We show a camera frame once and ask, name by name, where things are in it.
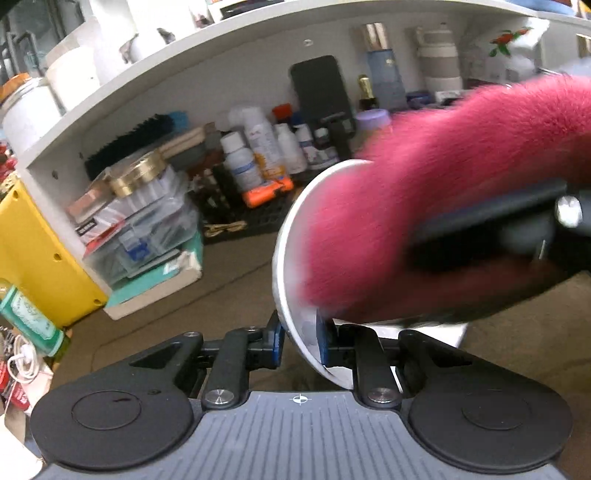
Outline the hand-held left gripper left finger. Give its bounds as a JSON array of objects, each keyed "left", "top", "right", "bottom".
[{"left": 130, "top": 311, "right": 283, "bottom": 411}]

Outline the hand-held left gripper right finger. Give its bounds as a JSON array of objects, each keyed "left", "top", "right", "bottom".
[{"left": 316, "top": 314, "right": 467, "bottom": 409}]

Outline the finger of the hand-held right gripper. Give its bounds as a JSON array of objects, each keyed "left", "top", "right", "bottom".
[
  {"left": 409, "top": 182, "right": 591, "bottom": 278},
  {"left": 536, "top": 54, "right": 591, "bottom": 77}
]

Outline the white bowl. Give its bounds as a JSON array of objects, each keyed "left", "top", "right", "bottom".
[{"left": 272, "top": 159, "right": 469, "bottom": 389}]

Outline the red fluffy cloth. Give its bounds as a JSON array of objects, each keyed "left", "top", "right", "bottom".
[{"left": 300, "top": 74, "right": 591, "bottom": 324}]

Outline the white box red flower print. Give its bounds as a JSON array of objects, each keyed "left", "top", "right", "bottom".
[{"left": 462, "top": 18, "right": 550, "bottom": 86}]

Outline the black plastic crate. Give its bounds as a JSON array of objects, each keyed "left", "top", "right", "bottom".
[{"left": 201, "top": 194, "right": 305, "bottom": 245}]

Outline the gold clip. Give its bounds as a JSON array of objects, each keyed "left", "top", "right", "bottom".
[{"left": 203, "top": 220, "right": 249, "bottom": 236}]

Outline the white grey thermos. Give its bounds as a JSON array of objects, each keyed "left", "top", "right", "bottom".
[{"left": 413, "top": 25, "right": 465, "bottom": 93}]

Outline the orange packet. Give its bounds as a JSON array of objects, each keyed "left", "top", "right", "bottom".
[{"left": 242, "top": 178, "right": 295, "bottom": 208}]

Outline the purple lid toothpick jar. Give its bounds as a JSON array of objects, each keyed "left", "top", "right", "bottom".
[{"left": 355, "top": 110, "right": 393, "bottom": 139}]

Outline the clear plastic organizer box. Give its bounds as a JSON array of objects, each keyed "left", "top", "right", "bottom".
[{"left": 81, "top": 166, "right": 200, "bottom": 287}]

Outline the white bottle blue label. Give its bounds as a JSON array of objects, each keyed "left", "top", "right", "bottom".
[{"left": 221, "top": 131, "right": 259, "bottom": 192}]

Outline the dark bottle gold cap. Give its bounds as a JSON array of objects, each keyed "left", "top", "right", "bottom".
[{"left": 358, "top": 76, "right": 379, "bottom": 112}]

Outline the blue glass bottle gold cap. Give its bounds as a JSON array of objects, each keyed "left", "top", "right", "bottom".
[{"left": 353, "top": 23, "right": 407, "bottom": 112}]

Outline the white jar printed label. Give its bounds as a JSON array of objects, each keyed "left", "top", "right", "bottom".
[{"left": 295, "top": 124, "right": 335, "bottom": 169}]

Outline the small white bottle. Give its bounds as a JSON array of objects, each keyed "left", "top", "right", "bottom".
[{"left": 274, "top": 122, "right": 308, "bottom": 174}]

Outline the gold round tin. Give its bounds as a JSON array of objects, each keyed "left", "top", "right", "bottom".
[{"left": 108, "top": 150, "right": 167, "bottom": 199}]

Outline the black smartphone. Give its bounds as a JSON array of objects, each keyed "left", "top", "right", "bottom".
[{"left": 290, "top": 55, "right": 354, "bottom": 130}]

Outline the copper coloured box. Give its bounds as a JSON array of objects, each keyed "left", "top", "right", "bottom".
[{"left": 67, "top": 168, "right": 114, "bottom": 222}]

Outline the black bristle brush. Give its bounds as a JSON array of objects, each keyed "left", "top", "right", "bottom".
[{"left": 84, "top": 112, "right": 190, "bottom": 181}]

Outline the yellow box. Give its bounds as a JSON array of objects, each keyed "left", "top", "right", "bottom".
[{"left": 0, "top": 178, "right": 109, "bottom": 328}]

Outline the green bottle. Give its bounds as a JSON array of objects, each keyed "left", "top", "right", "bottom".
[{"left": 0, "top": 279, "right": 70, "bottom": 358}]

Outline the white shelf unit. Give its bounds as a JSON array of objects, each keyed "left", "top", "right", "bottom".
[{"left": 16, "top": 0, "right": 591, "bottom": 298}]

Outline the white paper roll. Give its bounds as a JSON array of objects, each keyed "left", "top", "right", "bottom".
[{"left": 46, "top": 46, "right": 100, "bottom": 112}]

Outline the white jar orange lid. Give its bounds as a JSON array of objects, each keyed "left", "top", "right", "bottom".
[{"left": 0, "top": 76, "right": 63, "bottom": 155}]

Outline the white charger cable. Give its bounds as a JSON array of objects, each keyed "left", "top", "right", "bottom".
[{"left": 7, "top": 344, "right": 44, "bottom": 384}]

